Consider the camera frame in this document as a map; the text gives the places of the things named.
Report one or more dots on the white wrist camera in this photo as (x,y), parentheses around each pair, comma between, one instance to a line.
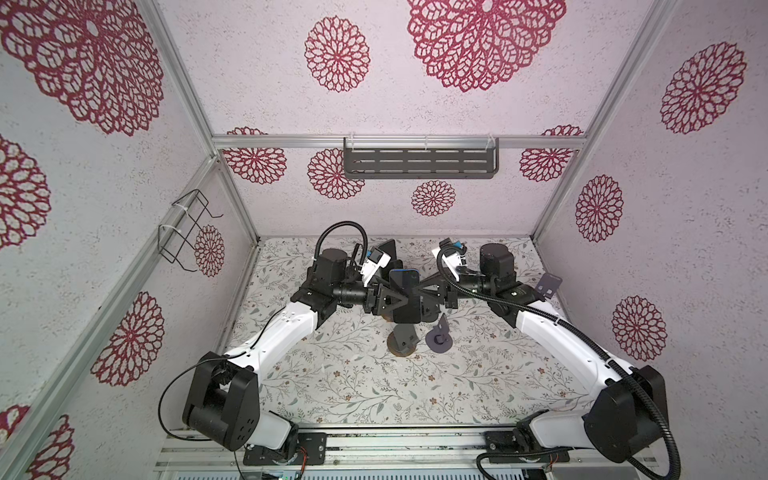
(375,260)
(454,259)

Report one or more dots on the wooden round stand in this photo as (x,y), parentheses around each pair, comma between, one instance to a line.
(403,340)

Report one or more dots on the black wire wall rack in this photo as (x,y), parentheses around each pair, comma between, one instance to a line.
(192,242)

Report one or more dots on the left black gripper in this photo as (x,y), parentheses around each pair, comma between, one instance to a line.
(374,301)

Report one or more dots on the grey round stand right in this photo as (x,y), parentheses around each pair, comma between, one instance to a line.
(548,285)

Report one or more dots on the grey slotted wall shelf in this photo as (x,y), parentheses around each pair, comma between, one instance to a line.
(429,161)

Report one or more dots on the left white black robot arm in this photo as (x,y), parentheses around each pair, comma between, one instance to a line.
(223,402)

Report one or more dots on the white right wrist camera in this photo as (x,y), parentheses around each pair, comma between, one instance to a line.
(454,259)

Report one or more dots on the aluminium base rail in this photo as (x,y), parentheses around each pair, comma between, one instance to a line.
(374,451)

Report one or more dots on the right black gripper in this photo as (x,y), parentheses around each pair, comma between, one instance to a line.
(440,296)

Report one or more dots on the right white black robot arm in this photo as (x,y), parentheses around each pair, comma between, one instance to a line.
(629,410)

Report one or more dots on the black phone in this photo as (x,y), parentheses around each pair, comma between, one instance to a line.
(390,248)

